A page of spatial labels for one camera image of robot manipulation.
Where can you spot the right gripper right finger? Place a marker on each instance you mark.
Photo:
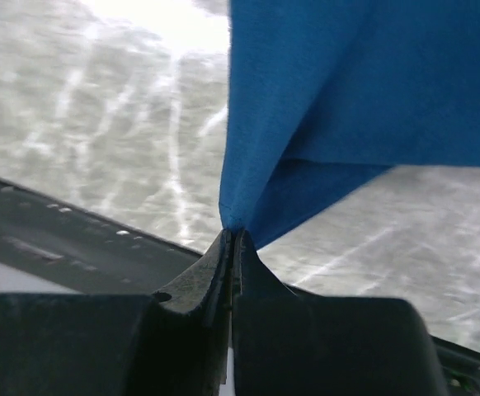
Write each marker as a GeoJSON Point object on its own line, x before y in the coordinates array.
{"type": "Point", "coordinates": [286, 343]}

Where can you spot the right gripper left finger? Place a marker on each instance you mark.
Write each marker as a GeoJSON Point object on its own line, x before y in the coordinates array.
{"type": "Point", "coordinates": [171, 342]}

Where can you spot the blue t shirt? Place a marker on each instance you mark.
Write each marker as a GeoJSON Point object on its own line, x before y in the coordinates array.
{"type": "Point", "coordinates": [324, 96]}

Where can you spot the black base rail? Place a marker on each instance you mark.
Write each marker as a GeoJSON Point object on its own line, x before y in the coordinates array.
{"type": "Point", "coordinates": [80, 250]}

